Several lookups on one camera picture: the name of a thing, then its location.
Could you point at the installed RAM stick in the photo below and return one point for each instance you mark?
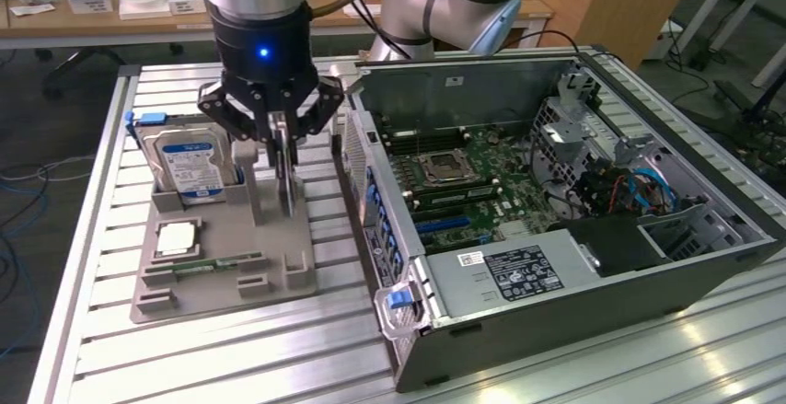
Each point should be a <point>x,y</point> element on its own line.
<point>458,194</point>

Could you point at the CPU socket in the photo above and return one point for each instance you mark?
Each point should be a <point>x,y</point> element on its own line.
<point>444,167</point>

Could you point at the white labelled box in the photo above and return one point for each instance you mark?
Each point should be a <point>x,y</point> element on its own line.
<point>186,1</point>

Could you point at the hard disk with blue caddy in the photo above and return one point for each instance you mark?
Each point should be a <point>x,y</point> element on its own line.
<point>187,165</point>

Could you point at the open black PC case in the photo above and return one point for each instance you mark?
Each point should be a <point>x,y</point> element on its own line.
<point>614,307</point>

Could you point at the blue case latch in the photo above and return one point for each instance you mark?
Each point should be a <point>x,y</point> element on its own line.
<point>398,298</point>

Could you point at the blue expansion slot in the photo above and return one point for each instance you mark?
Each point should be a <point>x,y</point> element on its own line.
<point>442,224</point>

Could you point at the green RAM stick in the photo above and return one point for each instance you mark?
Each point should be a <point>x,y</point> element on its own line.
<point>203,266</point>

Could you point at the silver CPU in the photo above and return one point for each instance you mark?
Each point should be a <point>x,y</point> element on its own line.
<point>177,239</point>

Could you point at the black chair base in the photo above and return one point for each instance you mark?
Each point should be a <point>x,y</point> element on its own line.
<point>67,65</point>

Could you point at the grey parts rack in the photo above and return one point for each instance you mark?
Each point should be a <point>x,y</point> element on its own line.
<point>246,247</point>

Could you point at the white round dish box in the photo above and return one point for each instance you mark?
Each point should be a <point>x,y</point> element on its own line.
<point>143,3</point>

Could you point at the wooden cabinet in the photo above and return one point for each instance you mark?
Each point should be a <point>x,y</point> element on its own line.
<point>614,3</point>

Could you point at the grey power supply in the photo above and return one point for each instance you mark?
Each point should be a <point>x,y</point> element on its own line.
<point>510,270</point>

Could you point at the wooden desk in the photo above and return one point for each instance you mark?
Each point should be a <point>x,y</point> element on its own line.
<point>74,26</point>

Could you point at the green motherboard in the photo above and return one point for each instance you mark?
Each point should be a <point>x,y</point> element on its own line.
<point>504,174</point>

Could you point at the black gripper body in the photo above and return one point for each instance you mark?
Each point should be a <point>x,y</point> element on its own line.
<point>265,31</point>

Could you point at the white paper label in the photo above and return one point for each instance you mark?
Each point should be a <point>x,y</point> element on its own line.
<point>33,9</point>

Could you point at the metal disk bay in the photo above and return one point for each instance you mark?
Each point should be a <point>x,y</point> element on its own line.
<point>572,137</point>

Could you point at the white desk frame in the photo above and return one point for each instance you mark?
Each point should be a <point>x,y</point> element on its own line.
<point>718,8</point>

